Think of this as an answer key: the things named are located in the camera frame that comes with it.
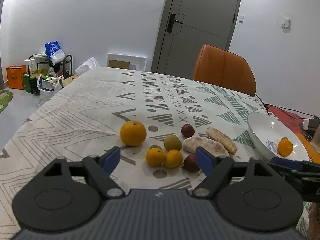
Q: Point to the white power adapter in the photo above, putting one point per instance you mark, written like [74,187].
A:
[310,124]

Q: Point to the dark red plum back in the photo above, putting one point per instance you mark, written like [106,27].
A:
[187,130]

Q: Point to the orange leather chair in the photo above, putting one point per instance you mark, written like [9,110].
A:
[225,69]

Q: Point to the patterned white tablecloth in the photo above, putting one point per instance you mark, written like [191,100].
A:
[86,117]

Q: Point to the small yellow-green fruit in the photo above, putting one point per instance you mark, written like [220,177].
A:
[155,157]

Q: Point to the black metal shoe rack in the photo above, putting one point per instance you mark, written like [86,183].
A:
[40,64]

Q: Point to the orange paper bag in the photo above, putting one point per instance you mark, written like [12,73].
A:
[15,77]

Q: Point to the red orange cartoon mat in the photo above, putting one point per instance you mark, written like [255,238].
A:
[294,123]

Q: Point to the green box on floor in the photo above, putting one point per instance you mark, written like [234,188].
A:
[27,83]

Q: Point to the grey door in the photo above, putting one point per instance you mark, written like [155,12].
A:
[209,22]

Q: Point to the dark red plum front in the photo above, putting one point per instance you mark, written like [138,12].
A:
[190,164]

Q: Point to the black door lock handle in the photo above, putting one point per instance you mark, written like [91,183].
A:
[171,22]

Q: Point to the large orange front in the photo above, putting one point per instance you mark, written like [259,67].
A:
[285,147]

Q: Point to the clear plastic bag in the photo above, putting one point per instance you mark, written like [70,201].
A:
[89,64]

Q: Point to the large orange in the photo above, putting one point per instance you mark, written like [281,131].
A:
[133,133]
[285,147]

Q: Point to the small white wall switch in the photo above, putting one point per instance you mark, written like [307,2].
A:
[241,18]

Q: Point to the frosted drinking glass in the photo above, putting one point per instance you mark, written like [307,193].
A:
[315,141]

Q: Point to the white ceramic plate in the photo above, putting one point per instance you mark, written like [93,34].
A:
[266,132]

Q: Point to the dark red plum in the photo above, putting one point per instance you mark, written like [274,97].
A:
[190,164]
[187,130]

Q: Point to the blue white plastic bag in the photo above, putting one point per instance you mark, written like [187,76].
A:
[54,52]

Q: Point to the person's right hand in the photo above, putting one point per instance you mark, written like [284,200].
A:
[313,232]

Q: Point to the white plastic bag on floor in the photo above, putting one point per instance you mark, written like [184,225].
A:
[48,88]

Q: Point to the small yellow mandarin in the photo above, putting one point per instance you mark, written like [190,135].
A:
[173,159]

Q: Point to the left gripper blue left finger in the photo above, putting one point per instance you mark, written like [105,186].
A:
[110,160]

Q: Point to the white foam packaging board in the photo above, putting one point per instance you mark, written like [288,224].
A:
[126,62]

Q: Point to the green floor rug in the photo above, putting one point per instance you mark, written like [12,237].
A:
[5,98]

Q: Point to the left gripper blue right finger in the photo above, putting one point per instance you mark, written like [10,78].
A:
[205,160]

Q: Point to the green kiwi fruit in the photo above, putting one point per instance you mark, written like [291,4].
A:
[172,142]

